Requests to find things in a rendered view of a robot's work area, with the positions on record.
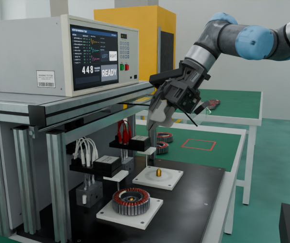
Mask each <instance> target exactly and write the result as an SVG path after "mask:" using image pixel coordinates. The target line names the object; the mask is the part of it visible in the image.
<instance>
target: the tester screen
mask: <svg viewBox="0 0 290 243"><path fill-rule="evenodd" d="M71 37H72V54H73V71H74V88H78V87H84V86H89V85H95V84H101V83H107V82H112V81H118V79H116V80H110V81H102V82H101V65H115V64H117V61H101V54H100V51H115V52H117V34H112V33H106V32H99V31H92V30H86V29H79V28H72V27H71ZM92 65H94V73H93V74H85V75H82V66H92ZM91 76H99V81H94V82H87V83H80V84H76V82H75V78H82V77H91Z"/></svg>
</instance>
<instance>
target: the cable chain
mask: <svg viewBox="0 0 290 243"><path fill-rule="evenodd" d="M82 124H84V119H83V118H81V119H78V120H75V121H72V122H69V123H66V124H64V125H65V130H69V129H72V128H74V127H77V126H80V125H82ZM84 144H85V143H84V142H83V143H82V149H85V145H84ZM66 149H67V150H66V155H70V156H72V155H73V153H75V149H76V141H73V142H71V143H69V144H68V145H66Z"/></svg>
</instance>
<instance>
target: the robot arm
mask: <svg viewBox="0 0 290 243"><path fill-rule="evenodd" d="M221 53H223V54H228V55H232V56H237V57H242V58H244V59H246V60H262V59H268V60H274V61H287V60H290V22H289V23H287V24H285V25H284V26H282V27H280V28H278V29H276V30H273V29H268V28H266V27H262V26H258V25H251V26H249V25H238V23H237V21H236V20H235V19H234V18H233V17H232V16H231V15H229V14H226V13H224V12H218V13H215V14H214V15H213V17H212V18H211V19H210V21H208V22H207V24H206V26H205V28H204V29H203V31H202V32H201V34H200V35H199V37H198V38H197V40H196V41H195V43H194V44H193V46H192V47H191V48H190V50H189V51H188V53H187V54H186V56H185V58H184V60H183V62H182V64H181V65H182V66H183V67H181V68H178V69H174V70H170V71H166V72H162V73H158V74H154V75H150V78H149V83H150V84H152V85H153V86H154V87H155V88H156V89H157V91H156V92H155V93H154V95H153V96H152V99H151V103H150V106H149V112H148V116H147V125H146V129H147V130H148V131H149V132H150V131H152V130H154V129H155V128H157V127H158V126H163V127H167V128H169V127H171V126H172V125H173V123H174V122H173V120H172V115H173V113H174V112H175V111H176V109H177V108H178V109H179V110H181V111H183V112H184V113H185V112H186V113H188V114H191V113H192V112H193V110H194V109H195V107H196V106H197V104H198V103H199V101H200V100H201V97H200V96H199V95H200V91H199V90H198V88H199V86H200V85H201V83H202V82H203V80H207V81H208V80H209V79H210V77H211V76H210V75H209V74H207V73H208V72H209V70H210V69H211V67H212V66H213V64H214V63H215V61H216V60H217V59H218V57H219V56H220V54H221ZM198 92H199V93H198ZM165 100H167V101H165ZM167 104H168V105H167Z"/></svg>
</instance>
